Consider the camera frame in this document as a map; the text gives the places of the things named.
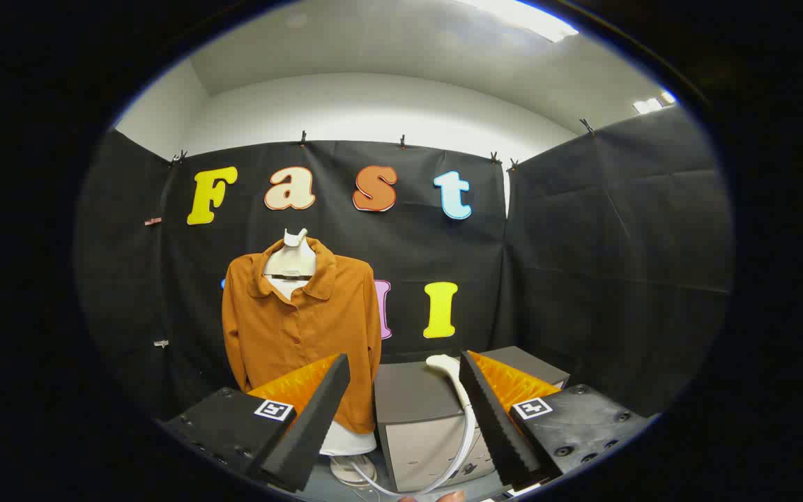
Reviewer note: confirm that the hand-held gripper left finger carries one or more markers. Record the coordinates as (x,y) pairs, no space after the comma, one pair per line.
(314,415)

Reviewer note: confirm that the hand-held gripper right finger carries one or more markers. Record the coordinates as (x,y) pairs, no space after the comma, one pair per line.
(492,418)

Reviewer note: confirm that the white garment steamer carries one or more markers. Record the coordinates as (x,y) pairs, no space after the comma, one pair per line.
(470,418)

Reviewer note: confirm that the orange button shirt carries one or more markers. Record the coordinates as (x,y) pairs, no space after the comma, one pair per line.
(290,335)

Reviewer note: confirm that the grey cabinet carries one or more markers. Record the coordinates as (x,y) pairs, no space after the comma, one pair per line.
(415,418)

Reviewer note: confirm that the white mannequin torso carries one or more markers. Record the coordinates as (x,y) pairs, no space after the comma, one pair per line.
(290,261)

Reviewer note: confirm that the black backdrop cloth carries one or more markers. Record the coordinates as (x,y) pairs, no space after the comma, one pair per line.
(583,265)

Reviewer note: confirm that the small ceiling light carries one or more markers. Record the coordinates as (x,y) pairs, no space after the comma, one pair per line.
(649,104)

